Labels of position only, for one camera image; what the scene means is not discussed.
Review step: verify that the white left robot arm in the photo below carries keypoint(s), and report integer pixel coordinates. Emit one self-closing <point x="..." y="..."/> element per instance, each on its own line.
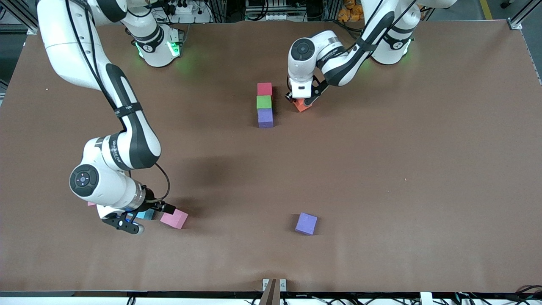
<point x="305" y="70"/>

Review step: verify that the bag of orange items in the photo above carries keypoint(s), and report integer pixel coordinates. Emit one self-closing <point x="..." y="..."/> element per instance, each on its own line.
<point x="349" y="10"/>

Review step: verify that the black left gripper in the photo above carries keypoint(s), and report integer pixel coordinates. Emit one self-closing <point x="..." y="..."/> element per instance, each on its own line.
<point x="292" y="100"/>

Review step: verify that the red foam block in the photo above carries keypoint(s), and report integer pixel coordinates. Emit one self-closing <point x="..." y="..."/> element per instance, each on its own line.
<point x="264" y="89"/>

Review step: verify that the small metal bracket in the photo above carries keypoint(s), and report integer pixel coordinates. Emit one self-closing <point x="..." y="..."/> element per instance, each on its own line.
<point x="265" y="284"/>

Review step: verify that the aluminium profile frame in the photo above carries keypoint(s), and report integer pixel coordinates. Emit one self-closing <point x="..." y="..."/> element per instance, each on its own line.
<point x="21" y="16"/>
<point x="514" y="24"/>

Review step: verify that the cyan foam block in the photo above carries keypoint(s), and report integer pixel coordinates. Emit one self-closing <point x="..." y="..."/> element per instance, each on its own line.
<point x="149" y="215"/>

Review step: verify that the purple foam block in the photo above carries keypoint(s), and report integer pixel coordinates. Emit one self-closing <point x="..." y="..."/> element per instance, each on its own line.
<point x="265" y="118"/>
<point x="306" y="223"/>

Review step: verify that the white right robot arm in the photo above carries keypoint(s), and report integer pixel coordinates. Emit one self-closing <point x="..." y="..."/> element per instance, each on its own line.
<point x="106" y="186"/>

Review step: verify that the brown paper table cover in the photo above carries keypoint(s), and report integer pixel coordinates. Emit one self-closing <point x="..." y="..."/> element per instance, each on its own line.
<point x="423" y="212"/>

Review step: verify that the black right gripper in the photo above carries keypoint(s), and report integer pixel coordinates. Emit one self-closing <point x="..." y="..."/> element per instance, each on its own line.
<point x="150" y="202"/>

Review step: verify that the orange foam block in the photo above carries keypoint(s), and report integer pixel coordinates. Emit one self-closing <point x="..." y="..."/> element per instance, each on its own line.
<point x="301" y="106"/>

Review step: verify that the green foam block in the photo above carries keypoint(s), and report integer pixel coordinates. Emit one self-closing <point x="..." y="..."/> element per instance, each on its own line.
<point x="264" y="102"/>

